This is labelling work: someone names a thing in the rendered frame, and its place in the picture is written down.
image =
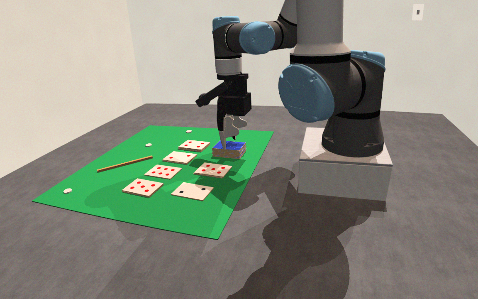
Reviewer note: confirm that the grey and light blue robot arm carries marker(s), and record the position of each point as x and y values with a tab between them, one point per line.
319	83

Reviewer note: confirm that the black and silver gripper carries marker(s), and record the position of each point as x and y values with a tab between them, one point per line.
234	102

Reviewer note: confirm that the green felt mat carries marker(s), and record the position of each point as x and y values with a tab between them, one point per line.
100	193

